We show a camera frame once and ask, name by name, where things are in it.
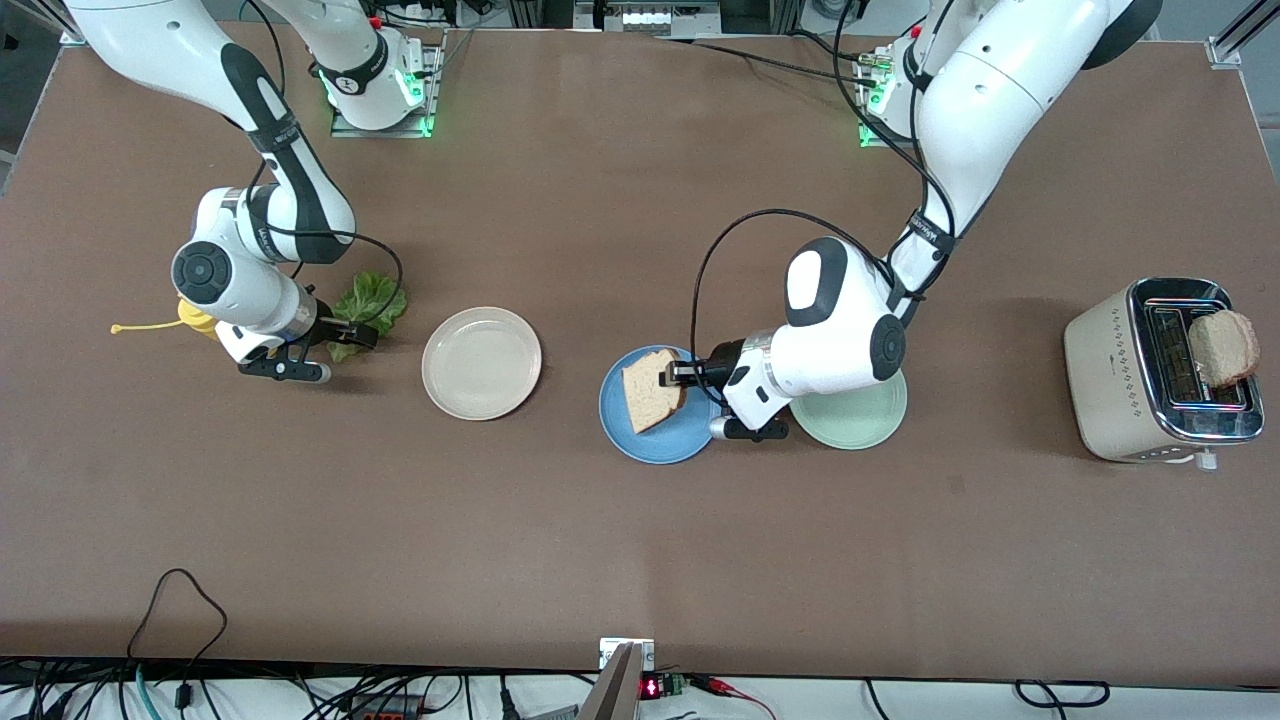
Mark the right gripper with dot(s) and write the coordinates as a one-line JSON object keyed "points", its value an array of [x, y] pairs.
{"points": [[333, 331]]}

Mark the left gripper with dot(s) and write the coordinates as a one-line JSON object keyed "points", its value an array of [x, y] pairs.
{"points": [[722, 362]]}

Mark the toasted bread slice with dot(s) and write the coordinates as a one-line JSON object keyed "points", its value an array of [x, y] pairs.
{"points": [[650, 395], [1225, 348]]}

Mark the green lettuce leaf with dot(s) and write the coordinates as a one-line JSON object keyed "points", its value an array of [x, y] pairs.
{"points": [[375, 295]]}

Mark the yellow squeeze bottle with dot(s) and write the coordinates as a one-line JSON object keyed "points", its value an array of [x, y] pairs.
{"points": [[192, 318]]}

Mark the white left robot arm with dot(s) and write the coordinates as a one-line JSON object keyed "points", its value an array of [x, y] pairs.
{"points": [[1000, 90]]}

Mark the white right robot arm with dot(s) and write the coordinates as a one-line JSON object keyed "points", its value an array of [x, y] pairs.
{"points": [[150, 40]]}

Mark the blue plate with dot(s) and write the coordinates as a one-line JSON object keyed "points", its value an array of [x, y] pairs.
{"points": [[640, 448]]}

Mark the beige plate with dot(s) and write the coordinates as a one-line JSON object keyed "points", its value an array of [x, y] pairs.
{"points": [[481, 363]]}

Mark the pale green plate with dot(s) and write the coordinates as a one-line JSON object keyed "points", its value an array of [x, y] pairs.
{"points": [[860, 422]]}

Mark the circuit board with red display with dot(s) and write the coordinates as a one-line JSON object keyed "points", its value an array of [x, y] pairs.
{"points": [[652, 688]]}

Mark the cream and chrome toaster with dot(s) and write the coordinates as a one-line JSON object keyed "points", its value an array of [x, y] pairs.
{"points": [[1110, 390]]}

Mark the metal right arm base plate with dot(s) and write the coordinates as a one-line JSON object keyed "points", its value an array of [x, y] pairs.
{"points": [[432, 90]]}

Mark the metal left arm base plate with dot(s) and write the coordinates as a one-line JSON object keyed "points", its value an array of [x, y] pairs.
{"points": [[885, 142]]}

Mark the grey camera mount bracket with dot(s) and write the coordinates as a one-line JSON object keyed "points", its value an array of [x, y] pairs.
{"points": [[615, 695]]}

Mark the metal frame with lit panel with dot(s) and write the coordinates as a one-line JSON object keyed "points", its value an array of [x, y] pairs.
{"points": [[650, 18]]}

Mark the aluminium frame strut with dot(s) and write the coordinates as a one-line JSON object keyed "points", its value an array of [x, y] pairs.
{"points": [[1225, 50]]}

